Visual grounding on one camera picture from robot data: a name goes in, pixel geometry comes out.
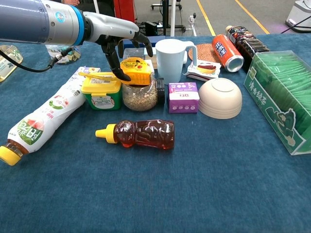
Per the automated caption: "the glass jar of seeds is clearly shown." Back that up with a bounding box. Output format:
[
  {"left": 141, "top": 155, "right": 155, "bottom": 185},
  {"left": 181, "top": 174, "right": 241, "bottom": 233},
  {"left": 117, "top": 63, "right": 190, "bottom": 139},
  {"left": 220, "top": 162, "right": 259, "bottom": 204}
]
[{"left": 122, "top": 77, "right": 166, "bottom": 112}]

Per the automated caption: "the navy blue box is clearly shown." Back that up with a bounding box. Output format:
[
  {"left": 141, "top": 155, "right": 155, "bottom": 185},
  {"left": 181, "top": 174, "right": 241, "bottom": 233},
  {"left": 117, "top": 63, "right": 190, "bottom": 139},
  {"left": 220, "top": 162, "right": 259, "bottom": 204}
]
[{"left": 122, "top": 35, "right": 168, "bottom": 53}]

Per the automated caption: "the clear bottle of yellow liquid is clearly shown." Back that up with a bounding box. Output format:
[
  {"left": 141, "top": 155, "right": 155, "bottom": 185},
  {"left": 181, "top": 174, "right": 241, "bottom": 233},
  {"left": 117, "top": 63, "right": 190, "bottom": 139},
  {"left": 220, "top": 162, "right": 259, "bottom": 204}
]
[{"left": 0, "top": 45, "right": 24, "bottom": 83}]

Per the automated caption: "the black box on floor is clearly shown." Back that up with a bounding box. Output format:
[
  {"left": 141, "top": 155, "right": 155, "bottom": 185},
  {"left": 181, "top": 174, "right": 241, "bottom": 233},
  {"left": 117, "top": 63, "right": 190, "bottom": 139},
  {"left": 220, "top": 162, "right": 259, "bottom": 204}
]
[{"left": 145, "top": 21, "right": 158, "bottom": 36}]

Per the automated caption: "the white machine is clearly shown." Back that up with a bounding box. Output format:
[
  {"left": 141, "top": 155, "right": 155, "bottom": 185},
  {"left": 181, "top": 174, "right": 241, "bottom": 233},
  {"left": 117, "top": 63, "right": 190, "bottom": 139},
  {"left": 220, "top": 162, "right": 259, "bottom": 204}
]
[{"left": 284, "top": 0, "right": 311, "bottom": 33}]

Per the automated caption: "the green tub with yellow lid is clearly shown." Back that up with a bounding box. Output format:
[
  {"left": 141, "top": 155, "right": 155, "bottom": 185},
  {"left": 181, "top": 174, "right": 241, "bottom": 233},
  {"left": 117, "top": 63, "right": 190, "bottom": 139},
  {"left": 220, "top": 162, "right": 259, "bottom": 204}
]
[{"left": 81, "top": 72, "right": 123, "bottom": 111}]

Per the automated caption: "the blue table cloth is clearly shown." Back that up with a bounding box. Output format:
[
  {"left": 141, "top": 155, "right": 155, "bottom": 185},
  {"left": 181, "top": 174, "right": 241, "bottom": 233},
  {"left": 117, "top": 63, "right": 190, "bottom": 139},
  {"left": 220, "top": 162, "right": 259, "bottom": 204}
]
[{"left": 0, "top": 33, "right": 311, "bottom": 233}]

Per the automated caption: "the round woven coaster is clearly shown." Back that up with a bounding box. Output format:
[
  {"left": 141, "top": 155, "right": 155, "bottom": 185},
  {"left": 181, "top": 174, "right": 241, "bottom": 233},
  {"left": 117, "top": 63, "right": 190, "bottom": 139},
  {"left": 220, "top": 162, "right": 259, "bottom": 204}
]
[{"left": 188, "top": 43, "right": 221, "bottom": 64}]

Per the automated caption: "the white-labelled tea bottle yellow cap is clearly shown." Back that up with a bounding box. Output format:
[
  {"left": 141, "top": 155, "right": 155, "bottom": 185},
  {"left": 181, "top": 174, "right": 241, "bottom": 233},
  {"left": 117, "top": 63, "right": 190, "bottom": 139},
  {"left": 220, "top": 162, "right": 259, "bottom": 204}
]
[{"left": 0, "top": 66, "right": 101, "bottom": 166}]

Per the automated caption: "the clear jar of clips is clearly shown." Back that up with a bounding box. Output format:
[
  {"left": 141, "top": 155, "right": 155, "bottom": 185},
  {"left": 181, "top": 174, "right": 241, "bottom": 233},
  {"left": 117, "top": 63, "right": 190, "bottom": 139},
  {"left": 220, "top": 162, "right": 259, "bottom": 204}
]
[{"left": 46, "top": 45, "right": 82, "bottom": 65}]

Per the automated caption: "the dark tea bottle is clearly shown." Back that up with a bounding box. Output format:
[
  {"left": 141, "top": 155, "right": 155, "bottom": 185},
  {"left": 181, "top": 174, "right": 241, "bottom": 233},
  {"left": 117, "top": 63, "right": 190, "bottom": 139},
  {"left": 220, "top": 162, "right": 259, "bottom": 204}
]
[{"left": 225, "top": 25, "right": 270, "bottom": 71}]

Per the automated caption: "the bear-shaped honey bottle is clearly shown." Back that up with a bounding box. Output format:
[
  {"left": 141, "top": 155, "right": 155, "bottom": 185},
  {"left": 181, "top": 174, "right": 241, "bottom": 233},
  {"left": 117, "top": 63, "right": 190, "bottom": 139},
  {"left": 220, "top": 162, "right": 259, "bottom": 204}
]
[{"left": 95, "top": 118, "right": 175, "bottom": 150}]

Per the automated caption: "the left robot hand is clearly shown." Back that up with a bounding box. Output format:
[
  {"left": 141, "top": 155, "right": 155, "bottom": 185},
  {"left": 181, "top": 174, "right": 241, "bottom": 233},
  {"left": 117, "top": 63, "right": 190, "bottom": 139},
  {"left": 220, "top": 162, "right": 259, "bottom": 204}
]
[{"left": 84, "top": 11, "right": 154, "bottom": 82}]

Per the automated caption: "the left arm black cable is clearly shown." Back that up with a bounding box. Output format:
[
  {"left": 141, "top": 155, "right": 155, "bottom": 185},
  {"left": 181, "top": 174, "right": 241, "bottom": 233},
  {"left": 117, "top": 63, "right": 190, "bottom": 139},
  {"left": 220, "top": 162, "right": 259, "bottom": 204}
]
[{"left": 0, "top": 47, "right": 74, "bottom": 73}]

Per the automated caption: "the transparent plastic case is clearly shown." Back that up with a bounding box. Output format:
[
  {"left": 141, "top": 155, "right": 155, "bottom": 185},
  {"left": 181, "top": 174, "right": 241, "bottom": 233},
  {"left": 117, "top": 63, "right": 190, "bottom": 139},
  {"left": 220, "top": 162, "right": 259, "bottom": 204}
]
[{"left": 123, "top": 48, "right": 157, "bottom": 61}]

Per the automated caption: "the white power strip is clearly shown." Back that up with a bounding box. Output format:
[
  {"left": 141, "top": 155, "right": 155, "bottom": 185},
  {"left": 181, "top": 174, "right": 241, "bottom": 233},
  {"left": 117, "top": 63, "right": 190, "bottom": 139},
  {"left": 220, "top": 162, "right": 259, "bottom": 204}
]
[{"left": 189, "top": 12, "right": 197, "bottom": 37}]

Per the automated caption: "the small purple box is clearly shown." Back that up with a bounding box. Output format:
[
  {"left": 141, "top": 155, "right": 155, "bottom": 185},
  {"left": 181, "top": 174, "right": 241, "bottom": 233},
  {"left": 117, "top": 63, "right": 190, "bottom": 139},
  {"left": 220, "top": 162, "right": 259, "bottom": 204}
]
[{"left": 168, "top": 82, "right": 200, "bottom": 114}]

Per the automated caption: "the orange soda can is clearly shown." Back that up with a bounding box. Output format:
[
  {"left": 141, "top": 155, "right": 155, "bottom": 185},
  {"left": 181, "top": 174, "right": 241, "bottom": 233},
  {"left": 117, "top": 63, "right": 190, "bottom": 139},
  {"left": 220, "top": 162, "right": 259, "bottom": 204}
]
[{"left": 211, "top": 34, "right": 244, "bottom": 73}]

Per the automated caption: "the upturned beige bowl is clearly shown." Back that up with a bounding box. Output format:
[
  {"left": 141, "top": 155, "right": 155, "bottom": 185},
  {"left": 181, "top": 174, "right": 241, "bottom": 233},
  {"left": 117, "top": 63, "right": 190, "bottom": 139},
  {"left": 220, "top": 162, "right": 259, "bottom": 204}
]
[{"left": 198, "top": 77, "right": 243, "bottom": 119}]

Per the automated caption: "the light blue mug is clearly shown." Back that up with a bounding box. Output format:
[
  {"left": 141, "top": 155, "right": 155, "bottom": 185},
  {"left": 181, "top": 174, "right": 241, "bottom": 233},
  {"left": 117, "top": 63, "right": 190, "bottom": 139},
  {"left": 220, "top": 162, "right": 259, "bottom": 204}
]
[{"left": 155, "top": 38, "right": 198, "bottom": 83}]

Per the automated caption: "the black floor stand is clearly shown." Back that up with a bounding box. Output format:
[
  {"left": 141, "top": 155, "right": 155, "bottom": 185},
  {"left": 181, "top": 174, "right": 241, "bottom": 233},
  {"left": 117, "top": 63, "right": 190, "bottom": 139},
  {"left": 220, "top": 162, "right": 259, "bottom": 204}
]
[{"left": 151, "top": 0, "right": 187, "bottom": 36}]

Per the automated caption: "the clear box of green teabags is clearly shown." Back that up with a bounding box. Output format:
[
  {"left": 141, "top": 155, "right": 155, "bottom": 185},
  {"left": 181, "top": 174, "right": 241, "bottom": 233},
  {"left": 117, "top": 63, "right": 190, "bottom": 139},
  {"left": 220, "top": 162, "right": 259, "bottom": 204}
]
[{"left": 243, "top": 50, "right": 311, "bottom": 156}]

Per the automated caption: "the cake snack packet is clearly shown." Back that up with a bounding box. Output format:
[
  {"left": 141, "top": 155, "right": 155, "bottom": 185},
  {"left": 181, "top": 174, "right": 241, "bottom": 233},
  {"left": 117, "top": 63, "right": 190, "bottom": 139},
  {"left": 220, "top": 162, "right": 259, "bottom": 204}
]
[{"left": 186, "top": 60, "right": 222, "bottom": 82}]

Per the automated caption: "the yellow tape measure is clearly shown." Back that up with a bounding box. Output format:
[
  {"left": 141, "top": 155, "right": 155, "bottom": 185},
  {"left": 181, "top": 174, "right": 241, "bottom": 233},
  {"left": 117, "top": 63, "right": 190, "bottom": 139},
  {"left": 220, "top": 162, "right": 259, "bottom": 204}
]
[{"left": 78, "top": 57, "right": 153, "bottom": 86}]

